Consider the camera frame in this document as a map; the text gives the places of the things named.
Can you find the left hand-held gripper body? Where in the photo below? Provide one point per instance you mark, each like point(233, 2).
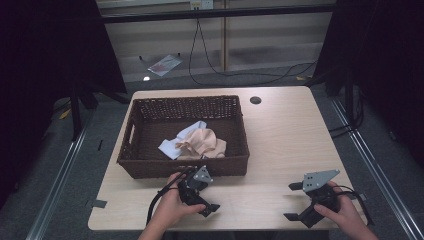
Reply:
point(190, 195)

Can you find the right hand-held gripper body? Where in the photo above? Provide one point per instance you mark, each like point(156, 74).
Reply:
point(320, 196)

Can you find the light blue cloth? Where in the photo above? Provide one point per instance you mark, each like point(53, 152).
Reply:
point(170, 148)

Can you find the beige cloth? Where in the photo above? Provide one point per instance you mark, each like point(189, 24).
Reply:
point(201, 141)

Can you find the brown woven basket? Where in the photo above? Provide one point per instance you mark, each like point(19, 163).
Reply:
point(150, 131)

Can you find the person's left hand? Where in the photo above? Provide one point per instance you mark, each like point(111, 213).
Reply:
point(170, 206)

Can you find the person's right hand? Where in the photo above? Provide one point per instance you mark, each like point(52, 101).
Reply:
point(348, 213)

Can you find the grey tape strip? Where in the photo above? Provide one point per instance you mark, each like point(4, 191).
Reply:
point(99, 203)

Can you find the black round table grommet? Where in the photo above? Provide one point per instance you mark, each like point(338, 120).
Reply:
point(255, 100)

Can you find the yellow tape piece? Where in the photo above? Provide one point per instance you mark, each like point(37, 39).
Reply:
point(64, 114)
point(300, 78)

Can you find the clear plastic bag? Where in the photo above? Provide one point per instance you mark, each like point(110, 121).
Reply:
point(165, 65)

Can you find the black stand leg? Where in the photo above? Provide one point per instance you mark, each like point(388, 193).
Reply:
point(76, 113)

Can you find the black curtain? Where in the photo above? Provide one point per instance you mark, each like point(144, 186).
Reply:
point(386, 66)
point(40, 66)

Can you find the black horizontal bar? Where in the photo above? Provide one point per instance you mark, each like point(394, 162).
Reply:
point(216, 13)

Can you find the metal floor rail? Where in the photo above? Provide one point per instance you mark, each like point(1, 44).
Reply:
point(58, 180)
point(376, 173)

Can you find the black stand post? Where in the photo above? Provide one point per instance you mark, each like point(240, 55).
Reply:
point(349, 100)

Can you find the white wall power socket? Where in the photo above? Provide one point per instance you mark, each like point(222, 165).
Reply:
point(201, 4)

